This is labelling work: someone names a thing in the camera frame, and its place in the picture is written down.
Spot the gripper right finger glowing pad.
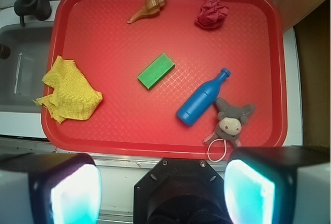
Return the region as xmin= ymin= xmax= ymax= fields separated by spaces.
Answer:
xmin=224 ymin=146 xmax=330 ymax=223

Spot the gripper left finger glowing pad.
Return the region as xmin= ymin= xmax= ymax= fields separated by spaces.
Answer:
xmin=1 ymin=153 xmax=102 ymax=223

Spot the grey plush mouse toy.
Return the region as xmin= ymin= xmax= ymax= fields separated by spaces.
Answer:
xmin=204 ymin=97 xmax=256 ymax=162

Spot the yellow woven cloth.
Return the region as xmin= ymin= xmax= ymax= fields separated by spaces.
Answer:
xmin=34 ymin=56 xmax=103 ymax=124

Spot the grey sink basin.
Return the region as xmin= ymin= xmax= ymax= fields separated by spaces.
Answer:
xmin=1 ymin=22 xmax=53 ymax=113

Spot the blue plastic bottle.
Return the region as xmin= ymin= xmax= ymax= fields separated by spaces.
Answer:
xmin=176 ymin=68 xmax=231 ymax=126

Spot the black knob at sink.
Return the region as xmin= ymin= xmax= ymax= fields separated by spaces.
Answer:
xmin=0 ymin=44 xmax=11 ymax=59

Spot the red plastic tray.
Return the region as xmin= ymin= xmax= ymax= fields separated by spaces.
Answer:
xmin=41 ymin=0 xmax=287 ymax=159

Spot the green rectangular sponge block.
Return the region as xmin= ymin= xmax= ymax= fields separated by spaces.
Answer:
xmin=137 ymin=53 xmax=175 ymax=89

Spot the black sink faucet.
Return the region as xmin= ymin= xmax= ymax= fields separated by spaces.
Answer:
xmin=13 ymin=0 xmax=52 ymax=27

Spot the crumpled red paper ball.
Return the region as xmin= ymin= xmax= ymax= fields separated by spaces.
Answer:
xmin=194 ymin=0 xmax=229 ymax=29

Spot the brown conch seashell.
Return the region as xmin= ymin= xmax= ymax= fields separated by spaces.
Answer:
xmin=127 ymin=0 xmax=166 ymax=24

